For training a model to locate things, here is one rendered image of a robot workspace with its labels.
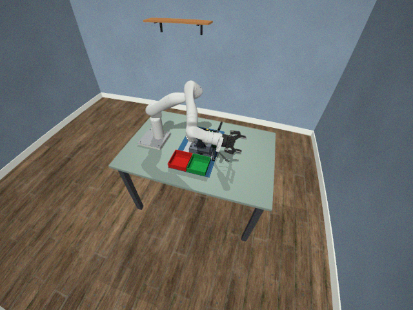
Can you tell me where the green bin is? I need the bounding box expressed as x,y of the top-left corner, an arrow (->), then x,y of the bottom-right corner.
186,153 -> 211,176

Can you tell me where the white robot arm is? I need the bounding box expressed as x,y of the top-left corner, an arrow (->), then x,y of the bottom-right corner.
146,81 -> 223,152

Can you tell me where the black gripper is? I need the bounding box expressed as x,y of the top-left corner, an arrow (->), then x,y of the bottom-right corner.
221,130 -> 247,154

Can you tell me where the red bin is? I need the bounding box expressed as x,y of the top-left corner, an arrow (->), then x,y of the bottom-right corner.
168,150 -> 192,172

